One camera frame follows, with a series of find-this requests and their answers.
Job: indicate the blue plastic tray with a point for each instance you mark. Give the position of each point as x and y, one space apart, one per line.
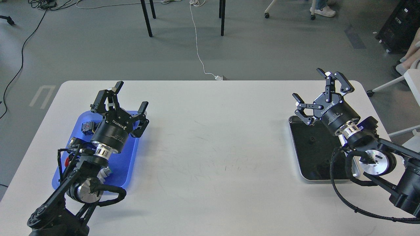
120 164

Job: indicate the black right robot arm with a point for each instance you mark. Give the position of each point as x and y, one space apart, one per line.
370 160

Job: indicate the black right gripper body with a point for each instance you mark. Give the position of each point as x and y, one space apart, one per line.
336 113

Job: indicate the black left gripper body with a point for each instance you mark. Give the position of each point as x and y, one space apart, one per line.
114 129

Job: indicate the white sneaker foot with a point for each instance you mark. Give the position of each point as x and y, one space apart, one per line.
325 11

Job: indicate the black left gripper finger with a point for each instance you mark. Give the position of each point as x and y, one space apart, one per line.
106 100
142 120

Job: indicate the yellow push button part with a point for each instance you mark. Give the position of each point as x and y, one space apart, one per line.
89 128

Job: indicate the white chair at right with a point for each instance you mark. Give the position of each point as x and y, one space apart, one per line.
398 102

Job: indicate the white green switch part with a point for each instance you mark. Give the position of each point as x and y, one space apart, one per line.
104 173

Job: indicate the metal tray black inside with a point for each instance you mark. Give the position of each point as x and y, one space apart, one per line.
314 146

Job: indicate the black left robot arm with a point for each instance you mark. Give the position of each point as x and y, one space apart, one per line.
69 208

